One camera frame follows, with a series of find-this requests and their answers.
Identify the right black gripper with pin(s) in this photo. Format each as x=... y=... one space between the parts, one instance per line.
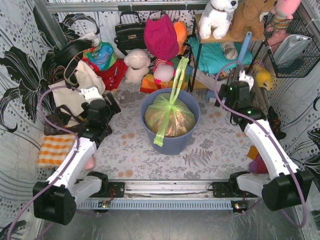
x=222 y=92

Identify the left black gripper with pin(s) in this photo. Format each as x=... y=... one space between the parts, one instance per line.
x=113 y=105

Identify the green trash bag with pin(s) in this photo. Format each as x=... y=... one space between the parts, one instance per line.
x=169 y=116

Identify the blue round trash bin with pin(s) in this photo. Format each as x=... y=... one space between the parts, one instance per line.
x=171 y=145

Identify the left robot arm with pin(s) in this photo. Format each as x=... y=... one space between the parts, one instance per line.
x=57 y=198

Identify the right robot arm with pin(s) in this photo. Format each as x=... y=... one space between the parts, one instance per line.
x=284 y=185

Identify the brown patterned bag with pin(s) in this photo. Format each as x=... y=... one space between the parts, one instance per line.
x=64 y=118

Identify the cream canvas tote bag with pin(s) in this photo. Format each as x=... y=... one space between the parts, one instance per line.
x=86 y=78

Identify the colourful printed bag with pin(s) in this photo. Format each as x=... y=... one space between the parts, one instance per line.
x=101 y=57

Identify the magenta cloth bag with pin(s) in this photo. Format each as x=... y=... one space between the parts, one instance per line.
x=160 y=38

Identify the yellow plush duck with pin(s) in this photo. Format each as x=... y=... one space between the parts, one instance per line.
x=263 y=77

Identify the white sneaker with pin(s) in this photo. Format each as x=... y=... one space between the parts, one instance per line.
x=206 y=81

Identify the red cloth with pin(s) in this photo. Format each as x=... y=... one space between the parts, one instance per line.
x=113 y=76

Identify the black orange toy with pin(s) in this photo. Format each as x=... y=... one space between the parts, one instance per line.
x=275 y=124

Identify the teal folded cloth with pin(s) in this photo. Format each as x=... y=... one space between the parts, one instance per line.
x=212 y=58

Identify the grey patterned ball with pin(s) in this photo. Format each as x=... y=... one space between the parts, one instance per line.
x=229 y=50

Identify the orange white checked towel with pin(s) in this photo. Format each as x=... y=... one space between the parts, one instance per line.
x=54 y=150

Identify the rainbow striped cloth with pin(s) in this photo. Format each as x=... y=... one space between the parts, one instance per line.
x=149 y=84

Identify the blue floor sweeper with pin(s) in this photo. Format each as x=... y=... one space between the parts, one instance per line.
x=239 y=65

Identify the cream plush lamb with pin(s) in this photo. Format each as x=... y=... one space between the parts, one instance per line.
x=137 y=62

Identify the black round hat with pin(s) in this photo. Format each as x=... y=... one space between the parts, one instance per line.
x=63 y=57

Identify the silver foil pouch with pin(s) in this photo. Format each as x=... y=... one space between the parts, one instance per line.
x=291 y=48

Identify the pink faced plush doll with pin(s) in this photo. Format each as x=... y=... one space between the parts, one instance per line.
x=163 y=71

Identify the brown teddy bear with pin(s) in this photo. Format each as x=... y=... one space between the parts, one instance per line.
x=249 y=15

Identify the black leather handbag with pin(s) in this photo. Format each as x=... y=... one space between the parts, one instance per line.
x=130 y=36

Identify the white plush dog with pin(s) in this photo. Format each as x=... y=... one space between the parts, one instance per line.
x=216 y=18

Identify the orange plush toy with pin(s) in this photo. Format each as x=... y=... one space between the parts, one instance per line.
x=181 y=33

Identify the pink plush toy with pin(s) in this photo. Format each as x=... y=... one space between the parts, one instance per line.
x=283 y=14

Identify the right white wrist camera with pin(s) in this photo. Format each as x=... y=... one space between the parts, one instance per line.
x=246 y=78

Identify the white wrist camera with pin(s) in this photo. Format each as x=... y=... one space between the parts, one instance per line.
x=246 y=78
x=90 y=94

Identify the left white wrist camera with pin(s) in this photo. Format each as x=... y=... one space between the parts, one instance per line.
x=90 y=94

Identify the black wire basket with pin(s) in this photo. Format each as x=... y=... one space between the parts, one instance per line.
x=310 y=57

